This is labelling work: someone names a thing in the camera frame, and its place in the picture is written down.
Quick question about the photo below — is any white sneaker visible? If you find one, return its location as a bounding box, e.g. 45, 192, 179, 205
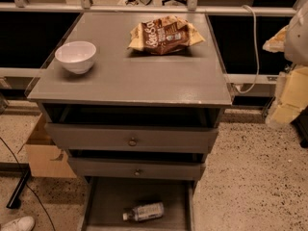
0, 216, 36, 231

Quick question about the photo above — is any white hanging cable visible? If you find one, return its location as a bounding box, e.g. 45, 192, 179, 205
234, 4, 260, 95

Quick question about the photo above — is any cardboard box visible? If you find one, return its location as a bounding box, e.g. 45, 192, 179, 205
24, 115, 76, 178

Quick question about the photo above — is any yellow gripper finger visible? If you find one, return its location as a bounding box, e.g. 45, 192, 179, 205
266, 65, 308, 128
263, 26, 288, 53

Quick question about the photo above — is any grey drawer cabinet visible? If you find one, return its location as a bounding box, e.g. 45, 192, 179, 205
29, 13, 232, 231

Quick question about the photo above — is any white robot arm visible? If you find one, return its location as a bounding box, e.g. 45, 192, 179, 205
263, 2, 308, 128

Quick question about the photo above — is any white ceramic bowl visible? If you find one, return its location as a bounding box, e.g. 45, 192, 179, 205
55, 41, 96, 74

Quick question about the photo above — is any grey bottom drawer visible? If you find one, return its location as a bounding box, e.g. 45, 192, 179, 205
77, 177, 195, 231

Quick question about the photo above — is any metal rail frame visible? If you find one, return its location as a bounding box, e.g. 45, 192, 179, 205
0, 0, 308, 98

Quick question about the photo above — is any brown snack chip bag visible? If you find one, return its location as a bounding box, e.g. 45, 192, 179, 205
128, 15, 205, 55

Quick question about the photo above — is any black floor cable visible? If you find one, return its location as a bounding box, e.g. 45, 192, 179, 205
0, 136, 57, 231

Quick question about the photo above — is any blue plastic water bottle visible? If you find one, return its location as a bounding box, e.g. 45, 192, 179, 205
122, 202, 165, 221

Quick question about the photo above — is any black metal floor bar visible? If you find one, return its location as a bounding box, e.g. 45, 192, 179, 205
6, 168, 31, 210

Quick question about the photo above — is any grey drawer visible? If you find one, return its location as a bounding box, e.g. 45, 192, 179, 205
45, 123, 218, 153
67, 158, 203, 181
77, 177, 195, 231

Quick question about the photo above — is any grey middle drawer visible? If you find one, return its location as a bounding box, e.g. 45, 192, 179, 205
67, 158, 203, 181

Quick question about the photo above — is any grey top drawer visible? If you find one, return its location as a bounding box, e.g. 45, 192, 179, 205
45, 123, 218, 153

